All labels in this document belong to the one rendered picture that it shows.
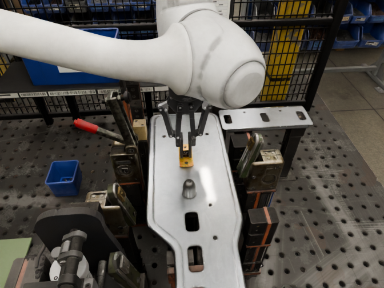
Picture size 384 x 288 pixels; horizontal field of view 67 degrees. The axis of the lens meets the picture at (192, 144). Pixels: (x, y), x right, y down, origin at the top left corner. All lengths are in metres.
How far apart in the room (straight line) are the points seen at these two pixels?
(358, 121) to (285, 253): 2.01
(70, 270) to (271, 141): 1.04
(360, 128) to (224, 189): 2.17
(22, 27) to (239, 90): 0.30
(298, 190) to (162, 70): 0.87
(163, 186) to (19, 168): 0.78
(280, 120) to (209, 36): 0.60
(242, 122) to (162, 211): 0.40
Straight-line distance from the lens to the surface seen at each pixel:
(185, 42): 0.40
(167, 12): 0.53
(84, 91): 1.09
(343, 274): 1.05
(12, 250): 1.13
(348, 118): 2.86
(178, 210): 0.70
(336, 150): 1.39
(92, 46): 0.42
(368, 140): 2.71
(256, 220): 0.71
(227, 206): 0.71
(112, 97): 0.68
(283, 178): 1.19
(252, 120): 0.94
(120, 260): 0.55
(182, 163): 0.78
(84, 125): 0.74
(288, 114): 1.00
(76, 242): 0.48
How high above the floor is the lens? 1.58
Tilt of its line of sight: 44 degrees down
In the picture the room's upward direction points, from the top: straight up
